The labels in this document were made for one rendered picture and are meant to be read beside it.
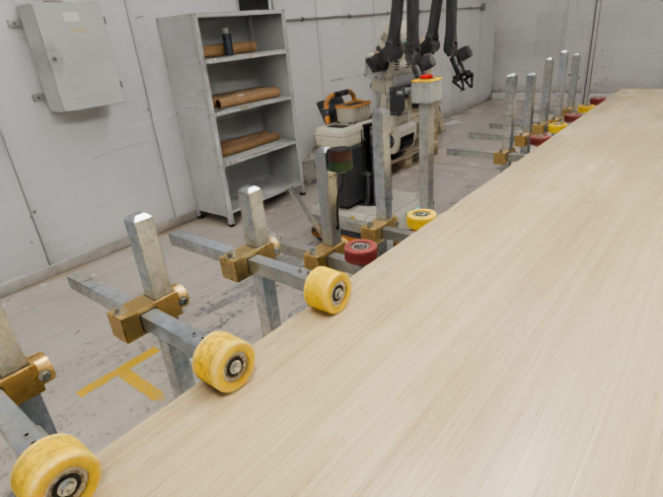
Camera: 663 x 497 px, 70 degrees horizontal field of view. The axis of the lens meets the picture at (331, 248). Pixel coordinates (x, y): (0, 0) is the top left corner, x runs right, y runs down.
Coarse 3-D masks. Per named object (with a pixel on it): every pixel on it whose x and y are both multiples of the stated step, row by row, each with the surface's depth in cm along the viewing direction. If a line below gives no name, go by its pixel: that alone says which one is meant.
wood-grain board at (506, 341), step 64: (576, 128) 208; (640, 128) 198; (512, 192) 141; (576, 192) 137; (640, 192) 132; (384, 256) 109; (448, 256) 107; (512, 256) 104; (576, 256) 102; (640, 256) 100; (320, 320) 88; (384, 320) 86; (448, 320) 84; (512, 320) 83; (576, 320) 81; (640, 320) 80; (256, 384) 73; (320, 384) 72; (384, 384) 71; (448, 384) 70; (512, 384) 69; (576, 384) 68; (640, 384) 67; (128, 448) 64; (192, 448) 63; (256, 448) 62; (320, 448) 61; (384, 448) 60; (448, 448) 59; (512, 448) 59; (576, 448) 58; (640, 448) 57
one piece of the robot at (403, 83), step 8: (400, 80) 278; (408, 80) 286; (392, 88) 276; (400, 88) 272; (408, 88) 271; (392, 96) 278; (400, 96) 274; (392, 104) 280; (400, 104) 276; (416, 104) 298; (392, 112) 282; (400, 112) 278
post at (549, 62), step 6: (546, 60) 234; (552, 60) 233; (546, 66) 235; (552, 66) 235; (546, 72) 236; (552, 72) 237; (546, 78) 237; (546, 84) 238; (546, 90) 239; (546, 96) 240; (546, 102) 241; (546, 108) 242; (540, 114) 245; (546, 114) 243; (540, 120) 246; (546, 120) 244; (546, 132) 248
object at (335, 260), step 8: (288, 240) 133; (288, 248) 130; (296, 248) 128; (304, 248) 127; (296, 256) 129; (328, 256) 121; (336, 256) 121; (328, 264) 122; (336, 264) 120; (344, 264) 118; (352, 264) 116; (352, 272) 117
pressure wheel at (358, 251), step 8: (360, 240) 117; (368, 240) 117; (344, 248) 114; (352, 248) 113; (360, 248) 114; (368, 248) 112; (376, 248) 113; (344, 256) 115; (352, 256) 112; (360, 256) 111; (368, 256) 112; (376, 256) 114; (360, 264) 112
